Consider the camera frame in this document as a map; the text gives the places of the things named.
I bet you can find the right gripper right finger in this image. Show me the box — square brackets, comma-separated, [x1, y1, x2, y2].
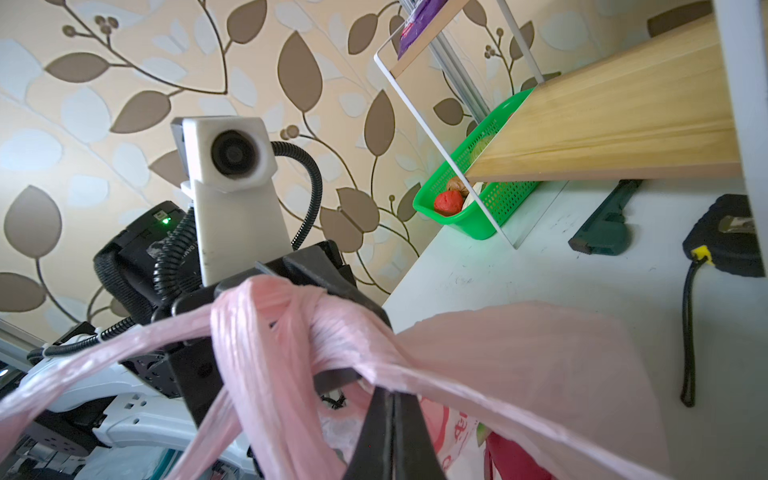
[392, 392, 446, 480]

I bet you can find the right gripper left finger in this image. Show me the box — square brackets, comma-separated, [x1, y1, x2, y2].
[342, 387, 393, 480]

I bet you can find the pink dragon fruit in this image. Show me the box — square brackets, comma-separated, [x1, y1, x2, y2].
[484, 433, 554, 480]

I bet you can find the pink plastic grocery bag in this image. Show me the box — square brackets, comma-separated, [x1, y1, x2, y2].
[1, 275, 671, 479]

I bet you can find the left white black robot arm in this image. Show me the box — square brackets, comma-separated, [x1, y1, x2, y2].
[24, 141, 372, 458]

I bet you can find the red strawberry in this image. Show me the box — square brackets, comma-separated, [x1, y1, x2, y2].
[433, 190, 465, 217]

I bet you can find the dark green pipe wrench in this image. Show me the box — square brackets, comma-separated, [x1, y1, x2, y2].
[568, 180, 643, 256]

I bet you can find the black tape measure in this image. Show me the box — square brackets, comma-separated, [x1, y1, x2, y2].
[679, 194, 766, 408]

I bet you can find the purple Fox's candy bag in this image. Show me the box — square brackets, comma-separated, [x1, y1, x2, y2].
[398, 0, 447, 58]

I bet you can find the white wooden two-tier shelf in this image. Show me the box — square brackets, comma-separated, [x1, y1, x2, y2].
[373, 0, 768, 271]

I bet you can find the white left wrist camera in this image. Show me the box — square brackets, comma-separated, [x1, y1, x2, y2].
[171, 116, 292, 286]

